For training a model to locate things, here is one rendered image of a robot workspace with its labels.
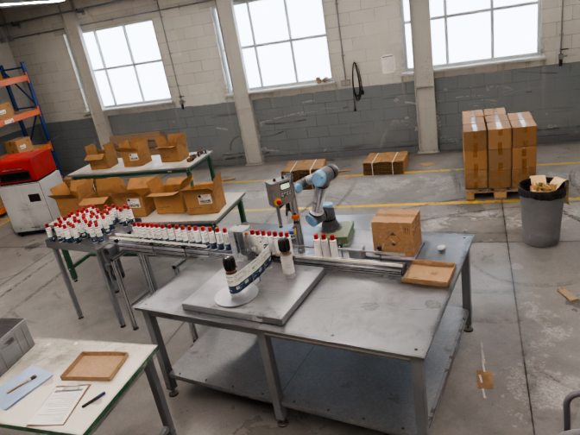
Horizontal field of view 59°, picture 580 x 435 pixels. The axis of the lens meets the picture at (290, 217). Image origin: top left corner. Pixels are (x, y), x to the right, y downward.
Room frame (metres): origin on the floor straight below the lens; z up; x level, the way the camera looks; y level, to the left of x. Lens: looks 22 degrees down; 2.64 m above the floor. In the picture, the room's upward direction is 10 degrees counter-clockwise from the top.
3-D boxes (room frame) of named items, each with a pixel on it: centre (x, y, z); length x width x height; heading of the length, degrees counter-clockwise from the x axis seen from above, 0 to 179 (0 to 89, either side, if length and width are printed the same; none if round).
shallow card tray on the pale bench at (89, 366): (2.68, 1.34, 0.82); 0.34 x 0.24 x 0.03; 74
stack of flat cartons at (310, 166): (7.80, -0.36, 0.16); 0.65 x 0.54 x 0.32; 73
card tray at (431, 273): (3.02, -0.86, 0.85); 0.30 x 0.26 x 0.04; 59
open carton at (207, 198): (5.26, 0.85, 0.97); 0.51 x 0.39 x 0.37; 164
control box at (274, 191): (3.67, 0.04, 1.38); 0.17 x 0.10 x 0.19; 114
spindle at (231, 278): (3.12, 0.45, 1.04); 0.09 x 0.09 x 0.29
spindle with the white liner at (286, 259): (3.26, 0.07, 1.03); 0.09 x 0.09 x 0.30
